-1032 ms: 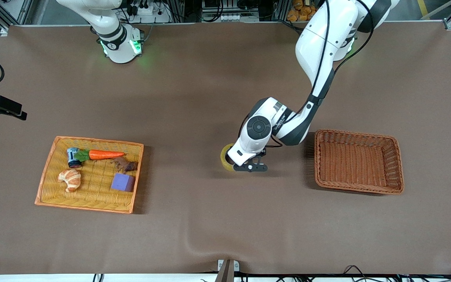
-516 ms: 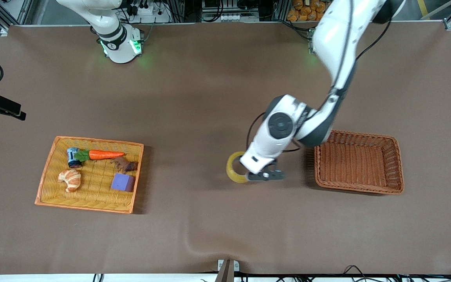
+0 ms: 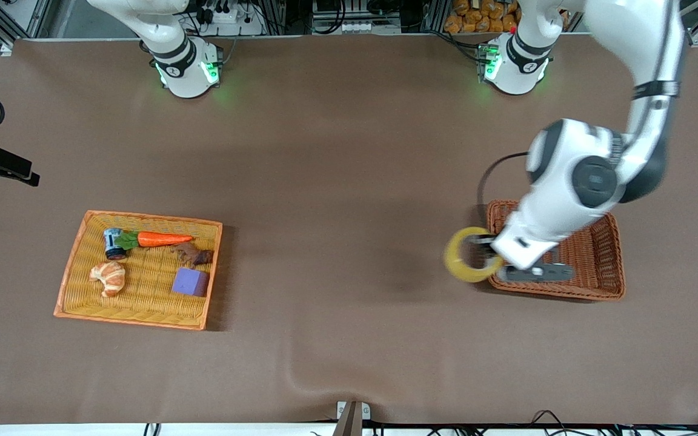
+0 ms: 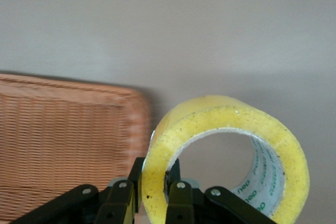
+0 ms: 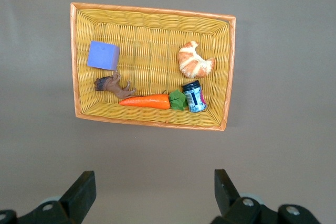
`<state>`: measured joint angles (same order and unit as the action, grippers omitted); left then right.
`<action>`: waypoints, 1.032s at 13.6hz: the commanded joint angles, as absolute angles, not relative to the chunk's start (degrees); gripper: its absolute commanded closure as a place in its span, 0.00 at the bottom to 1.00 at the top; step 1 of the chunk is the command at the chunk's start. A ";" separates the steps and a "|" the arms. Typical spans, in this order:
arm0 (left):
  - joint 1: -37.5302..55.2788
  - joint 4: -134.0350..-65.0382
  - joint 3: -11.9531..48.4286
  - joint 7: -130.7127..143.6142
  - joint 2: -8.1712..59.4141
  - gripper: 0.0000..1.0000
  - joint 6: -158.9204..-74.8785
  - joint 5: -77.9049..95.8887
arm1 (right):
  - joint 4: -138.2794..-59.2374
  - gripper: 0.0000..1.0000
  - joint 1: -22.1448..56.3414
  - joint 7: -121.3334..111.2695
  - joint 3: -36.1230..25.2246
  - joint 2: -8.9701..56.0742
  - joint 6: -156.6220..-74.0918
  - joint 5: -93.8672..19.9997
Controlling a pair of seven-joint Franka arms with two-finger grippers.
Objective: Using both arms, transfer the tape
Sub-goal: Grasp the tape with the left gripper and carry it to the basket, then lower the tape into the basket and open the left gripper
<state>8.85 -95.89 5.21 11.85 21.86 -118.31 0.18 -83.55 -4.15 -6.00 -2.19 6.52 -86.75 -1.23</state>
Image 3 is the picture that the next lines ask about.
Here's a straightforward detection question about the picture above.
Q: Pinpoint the black floor cable bundle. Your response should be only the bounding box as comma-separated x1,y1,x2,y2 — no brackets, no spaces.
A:
373,409,698,436

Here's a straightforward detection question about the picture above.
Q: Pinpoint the brown toy lion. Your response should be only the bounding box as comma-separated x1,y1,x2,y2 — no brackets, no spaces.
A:
171,242,214,269

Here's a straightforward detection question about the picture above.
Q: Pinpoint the yellow wicker tray orange rim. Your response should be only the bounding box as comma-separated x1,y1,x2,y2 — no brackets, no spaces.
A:
53,210,224,331

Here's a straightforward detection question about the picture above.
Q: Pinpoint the black control box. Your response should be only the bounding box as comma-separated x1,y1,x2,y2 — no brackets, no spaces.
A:
311,0,401,22

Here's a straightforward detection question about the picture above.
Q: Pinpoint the metal table edge clamp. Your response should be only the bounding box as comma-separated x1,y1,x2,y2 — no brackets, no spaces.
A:
336,400,371,436

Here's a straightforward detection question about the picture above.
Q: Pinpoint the white long power strip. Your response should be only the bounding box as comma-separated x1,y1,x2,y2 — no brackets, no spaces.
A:
340,21,401,35

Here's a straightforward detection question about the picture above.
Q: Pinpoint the brown table cover sheet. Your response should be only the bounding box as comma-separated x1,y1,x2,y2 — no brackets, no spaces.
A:
0,33,698,424

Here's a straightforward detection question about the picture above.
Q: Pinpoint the yellow clear tape roll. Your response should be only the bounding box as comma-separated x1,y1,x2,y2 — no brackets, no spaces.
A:
444,226,505,283

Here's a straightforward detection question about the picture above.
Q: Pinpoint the brown wicker basket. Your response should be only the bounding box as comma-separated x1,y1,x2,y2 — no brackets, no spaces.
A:
486,200,627,302

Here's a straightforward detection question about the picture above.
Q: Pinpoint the pile of orange packets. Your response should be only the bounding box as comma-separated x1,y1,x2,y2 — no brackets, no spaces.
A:
444,0,520,34

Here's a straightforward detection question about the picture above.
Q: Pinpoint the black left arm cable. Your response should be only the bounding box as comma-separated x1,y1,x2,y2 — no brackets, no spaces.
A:
477,151,530,213

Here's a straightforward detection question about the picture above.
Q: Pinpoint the toy croissant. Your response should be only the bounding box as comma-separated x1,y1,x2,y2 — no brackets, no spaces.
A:
89,260,127,298

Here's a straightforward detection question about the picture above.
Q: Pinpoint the purple foam cube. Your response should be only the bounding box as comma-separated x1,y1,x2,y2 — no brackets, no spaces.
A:
171,268,210,297

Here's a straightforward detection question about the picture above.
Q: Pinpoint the orange toy carrot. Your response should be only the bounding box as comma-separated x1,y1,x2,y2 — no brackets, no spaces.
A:
115,230,194,250

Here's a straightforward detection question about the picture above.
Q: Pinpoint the small blue labelled jar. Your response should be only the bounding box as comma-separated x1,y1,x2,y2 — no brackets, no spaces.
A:
104,228,127,261

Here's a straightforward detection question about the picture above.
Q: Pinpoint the white power strip with plugs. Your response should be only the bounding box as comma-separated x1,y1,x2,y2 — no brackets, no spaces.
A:
194,0,266,36

